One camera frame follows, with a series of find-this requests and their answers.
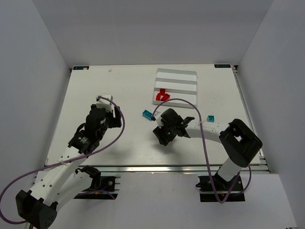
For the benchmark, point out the blue lego brick long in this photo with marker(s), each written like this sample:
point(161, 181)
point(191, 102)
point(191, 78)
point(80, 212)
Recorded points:
point(148, 115)

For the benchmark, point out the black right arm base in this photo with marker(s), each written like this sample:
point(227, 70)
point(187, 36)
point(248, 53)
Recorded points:
point(204, 184)

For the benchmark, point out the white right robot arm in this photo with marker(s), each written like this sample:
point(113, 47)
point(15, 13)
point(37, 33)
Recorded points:
point(239, 141)

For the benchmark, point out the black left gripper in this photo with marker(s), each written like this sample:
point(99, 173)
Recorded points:
point(115, 118)

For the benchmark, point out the blue label corner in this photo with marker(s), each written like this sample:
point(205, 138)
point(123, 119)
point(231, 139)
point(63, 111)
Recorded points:
point(80, 68)
point(222, 66)

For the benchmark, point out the white three-compartment tray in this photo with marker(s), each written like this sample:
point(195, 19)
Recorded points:
point(182, 85)

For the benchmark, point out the blue label left corner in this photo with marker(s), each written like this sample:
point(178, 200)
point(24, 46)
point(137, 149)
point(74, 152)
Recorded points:
point(80, 68)

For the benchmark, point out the red lego brick small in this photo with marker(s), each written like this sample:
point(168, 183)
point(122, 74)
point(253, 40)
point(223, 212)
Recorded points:
point(162, 91)

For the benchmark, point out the small teal lego brick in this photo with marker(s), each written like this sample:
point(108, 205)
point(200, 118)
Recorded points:
point(210, 118)

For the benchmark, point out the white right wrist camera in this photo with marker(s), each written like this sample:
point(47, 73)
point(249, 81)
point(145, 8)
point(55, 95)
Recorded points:
point(159, 122)

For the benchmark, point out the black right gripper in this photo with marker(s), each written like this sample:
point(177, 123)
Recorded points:
point(161, 135)

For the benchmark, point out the blue label right corner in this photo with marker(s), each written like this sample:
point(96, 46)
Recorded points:
point(222, 66)

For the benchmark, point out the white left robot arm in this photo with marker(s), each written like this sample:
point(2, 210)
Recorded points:
point(40, 205)

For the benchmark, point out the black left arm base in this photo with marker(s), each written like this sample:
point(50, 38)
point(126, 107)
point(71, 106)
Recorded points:
point(101, 187)

